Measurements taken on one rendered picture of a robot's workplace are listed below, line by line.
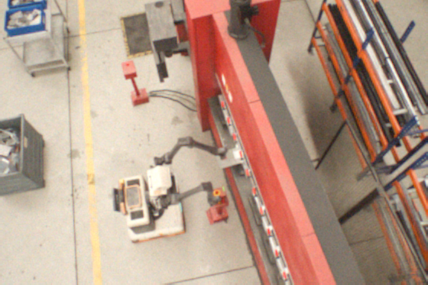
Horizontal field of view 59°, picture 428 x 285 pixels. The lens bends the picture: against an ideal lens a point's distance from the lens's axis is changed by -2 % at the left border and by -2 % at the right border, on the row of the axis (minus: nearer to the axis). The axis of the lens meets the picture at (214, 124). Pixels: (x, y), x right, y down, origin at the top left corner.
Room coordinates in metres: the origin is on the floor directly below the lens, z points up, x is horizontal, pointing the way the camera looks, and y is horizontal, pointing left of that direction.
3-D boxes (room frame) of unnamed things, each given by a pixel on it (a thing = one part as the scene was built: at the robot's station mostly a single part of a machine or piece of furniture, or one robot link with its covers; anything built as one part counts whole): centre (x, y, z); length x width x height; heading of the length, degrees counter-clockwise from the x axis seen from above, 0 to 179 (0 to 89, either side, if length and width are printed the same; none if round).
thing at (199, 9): (2.58, -0.21, 1.15); 0.85 x 0.25 x 2.30; 105
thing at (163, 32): (2.68, 0.50, 1.53); 0.51 x 0.25 x 0.85; 12
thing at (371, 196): (0.85, -1.27, 1.00); 0.05 x 0.05 x 2.00; 15
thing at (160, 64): (2.61, 0.58, 1.42); 0.45 x 0.12 x 0.36; 12
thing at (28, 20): (3.68, 2.53, 0.92); 0.50 x 0.36 x 0.18; 100
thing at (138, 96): (2.93, 1.08, 0.41); 0.25 x 0.20 x 0.83; 105
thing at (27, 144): (1.91, 2.61, 0.36); 0.80 x 0.60 x 0.72; 10
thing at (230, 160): (1.56, -0.15, 1.00); 0.26 x 0.18 x 0.01; 105
